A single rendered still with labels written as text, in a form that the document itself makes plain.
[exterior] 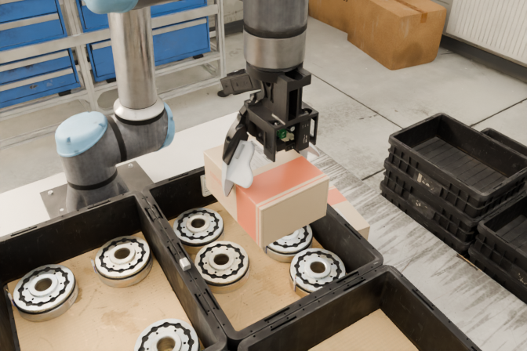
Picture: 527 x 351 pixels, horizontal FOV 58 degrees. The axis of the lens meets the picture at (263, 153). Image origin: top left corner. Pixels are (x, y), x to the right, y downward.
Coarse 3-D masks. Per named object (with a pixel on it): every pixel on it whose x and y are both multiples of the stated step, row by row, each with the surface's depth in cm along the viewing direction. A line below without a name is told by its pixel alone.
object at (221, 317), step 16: (176, 176) 98; (144, 192) 94; (160, 224) 87; (176, 240) 84; (192, 272) 78; (352, 272) 78; (368, 272) 78; (208, 288) 75; (320, 288) 75; (336, 288) 76; (208, 304) 73; (304, 304) 73; (224, 320) 71; (272, 320) 71; (240, 336) 69
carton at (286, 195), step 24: (216, 168) 71; (264, 168) 70; (288, 168) 70; (312, 168) 70; (216, 192) 74; (240, 192) 66; (264, 192) 65; (288, 192) 65; (312, 192) 67; (240, 216) 70; (264, 216) 64; (288, 216) 67; (312, 216) 70; (264, 240) 66
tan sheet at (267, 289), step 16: (224, 208) 105; (224, 224) 101; (224, 240) 97; (240, 240) 97; (192, 256) 94; (256, 256) 94; (256, 272) 91; (272, 272) 91; (288, 272) 91; (240, 288) 88; (256, 288) 88; (272, 288) 88; (288, 288) 88; (224, 304) 85; (240, 304) 85; (256, 304) 85; (272, 304) 85; (288, 304) 85; (240, 320) 82; (256, 320) 82
